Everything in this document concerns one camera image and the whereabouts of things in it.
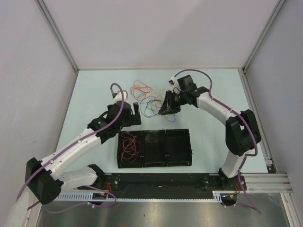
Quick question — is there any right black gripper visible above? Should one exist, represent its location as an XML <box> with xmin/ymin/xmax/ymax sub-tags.
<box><xmin>158</xmin><ymin>90</ymin><xmax>187</xmax><ymax>116</ymax></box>

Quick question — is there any red thin cable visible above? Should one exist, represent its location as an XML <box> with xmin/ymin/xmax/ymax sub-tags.
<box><xmin>120</xmin><ymin>132</ymin><xmax>140</xmax><ymax>164</ymax></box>

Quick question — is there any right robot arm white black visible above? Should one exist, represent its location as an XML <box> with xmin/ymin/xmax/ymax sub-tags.
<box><xmin>159</xmin><ymin>75</ymin><xmax>261</xmax><ymax>190</ymax></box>

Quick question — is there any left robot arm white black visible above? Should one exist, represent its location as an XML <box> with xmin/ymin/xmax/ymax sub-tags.
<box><xmin>25</xmin><ymin>101</ymin><xmax>142</xmax><ymax>205</ymax></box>

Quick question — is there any black three-compartment tray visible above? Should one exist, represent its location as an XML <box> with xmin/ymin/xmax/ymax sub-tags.
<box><xmin>116</xmin><ymin>129</ymin><xmax>192</xmax><ymax>169</ymax></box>

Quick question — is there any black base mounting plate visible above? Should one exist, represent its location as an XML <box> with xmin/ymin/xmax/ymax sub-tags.
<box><xmin>92</xmin><ymin>173</ymin><xmax>246</xmax><ymax>200</ymax></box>

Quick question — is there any orange thin cable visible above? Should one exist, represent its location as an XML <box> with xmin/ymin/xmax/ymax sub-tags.
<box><xmin>130</xmin><ymin>79</ymin><xmax>153</xmax><ymax>101</ymax></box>

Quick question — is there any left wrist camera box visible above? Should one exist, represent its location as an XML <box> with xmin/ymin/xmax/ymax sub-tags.
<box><xmin>114</xmin><ymin>90</ymin><xmax>128</xmax><ymax>103</ymax></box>

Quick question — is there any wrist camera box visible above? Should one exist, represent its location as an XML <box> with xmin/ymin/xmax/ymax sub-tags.
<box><xmin>169</xmin><ymin>76</ymin><xmax>179</xmax><ymax>86</ymax></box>
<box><xmin>114</xmin><ymin>90</ymin><xmax>128</xmax><ymax>103</ymax></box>

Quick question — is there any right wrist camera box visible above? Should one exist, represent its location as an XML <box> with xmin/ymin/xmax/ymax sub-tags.
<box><xmin>169</xmin><ymin>76</ymin><xmax>179</xmax><ymax>86</ymax></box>

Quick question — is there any aluminium side rail right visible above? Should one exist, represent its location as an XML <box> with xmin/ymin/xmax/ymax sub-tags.
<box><xmin>238</xmin><ymin>69</ymin><xmax>277</xmax><ymax>174</ymax></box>

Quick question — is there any grey slotted cable duct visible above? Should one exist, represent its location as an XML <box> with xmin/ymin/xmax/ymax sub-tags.
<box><xmin>55</xmin><ymin>192</ymin><xmax>222</xmax><ymax>203</ymax></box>

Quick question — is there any aluminium corner post left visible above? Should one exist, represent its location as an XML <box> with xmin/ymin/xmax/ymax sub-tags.
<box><xmin>35</xmin><ymin>0</ymin><xmax>79</xmax><ymax>74</ymax></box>

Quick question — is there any aluminium corner post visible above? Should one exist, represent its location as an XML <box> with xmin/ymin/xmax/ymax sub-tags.
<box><xmin>35</xmin><ymin>0</ymin><xmax>79</xmax><ymax>74</ymax></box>
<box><xmin>242</xmin><ymin>0</ymin><xmax>287</xmax><ymax>73</ymax></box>

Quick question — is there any aluminium frame rail front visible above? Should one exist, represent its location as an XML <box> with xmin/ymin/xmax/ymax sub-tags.
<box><xmin>35</xmin><ymin>172</ymin><xmax>292</xmax><ymax>192</ymax></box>

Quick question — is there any aluminium corner post right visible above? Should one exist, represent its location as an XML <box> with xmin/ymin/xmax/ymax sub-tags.
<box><xmin>242</xmin><ymin>0</ymin><xmax>287</xmax><ymax>73</ymax></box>

